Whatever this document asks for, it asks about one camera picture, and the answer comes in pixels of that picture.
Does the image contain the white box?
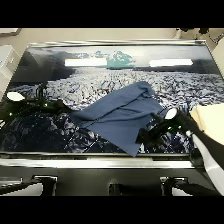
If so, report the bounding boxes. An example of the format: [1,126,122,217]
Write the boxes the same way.
[0,44,21,80]

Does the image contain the blue garment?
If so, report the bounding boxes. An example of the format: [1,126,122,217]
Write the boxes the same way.
[68,80,168,158]

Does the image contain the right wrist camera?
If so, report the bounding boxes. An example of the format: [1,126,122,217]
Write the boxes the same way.
[150,112,165,126]

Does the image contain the silver frame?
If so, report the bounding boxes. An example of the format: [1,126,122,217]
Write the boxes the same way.
[0,152,208,197]

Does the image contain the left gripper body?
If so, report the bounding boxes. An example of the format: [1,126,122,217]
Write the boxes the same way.
[49,98,73,114]

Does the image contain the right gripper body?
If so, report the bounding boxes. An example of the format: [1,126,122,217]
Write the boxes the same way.
[134,124,162,150]

